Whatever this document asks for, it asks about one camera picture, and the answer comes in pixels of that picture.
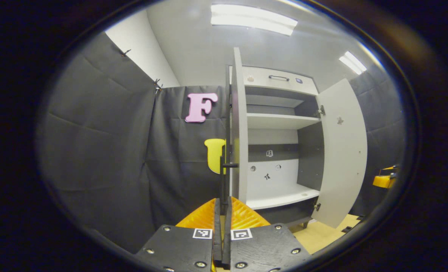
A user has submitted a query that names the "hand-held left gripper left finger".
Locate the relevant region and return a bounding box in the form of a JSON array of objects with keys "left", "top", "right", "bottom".
[{"left": 135, "top": 198, "right": 223, "bottom": 272}]

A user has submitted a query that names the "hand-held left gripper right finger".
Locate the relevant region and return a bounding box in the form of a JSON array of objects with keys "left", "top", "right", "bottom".
[{"left": 222, "top": 196, "right": 312, "bottom": 272}]

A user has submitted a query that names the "grey shoe cabinet door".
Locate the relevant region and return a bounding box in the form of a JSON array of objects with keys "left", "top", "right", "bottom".
[
  {"left": 311, "top": 78, "right": 368, "bottom": 229},
  {"left": 225, "top": 47, "right": 249, "bottom": 204}
]

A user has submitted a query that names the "black door handle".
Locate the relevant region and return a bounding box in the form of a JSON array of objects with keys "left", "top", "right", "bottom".
[{"left": 219, "top": 156, "right": 239, "bottom": 206}]

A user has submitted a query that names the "grey double-door shoe cabinet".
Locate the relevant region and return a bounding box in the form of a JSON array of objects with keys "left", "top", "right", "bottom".
[{"left": 224, "top": 47, "right": 368, "bottom": 229}]

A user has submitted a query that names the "white cabinet shelf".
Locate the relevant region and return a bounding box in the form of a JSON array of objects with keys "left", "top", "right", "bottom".
[
  {"left": 245, "top": 184, "right": 321, "bottom": 210},
  {"left": 246, "top": 113, "right": 321, "bottom": 130}
]

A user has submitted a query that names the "ceiling light panel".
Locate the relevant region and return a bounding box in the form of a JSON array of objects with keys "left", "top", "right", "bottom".
[
  {"left": 211, "top": 4, "right": 298, "bottom": 36},
  {"left": 339, "top": 51, "right": 367, "bottom": 75}
]

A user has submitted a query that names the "black backdrop cloth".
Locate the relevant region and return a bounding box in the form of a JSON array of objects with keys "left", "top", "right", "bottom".
[{"left": 39, "top": 32, "right": 406, "bottom": 253}]

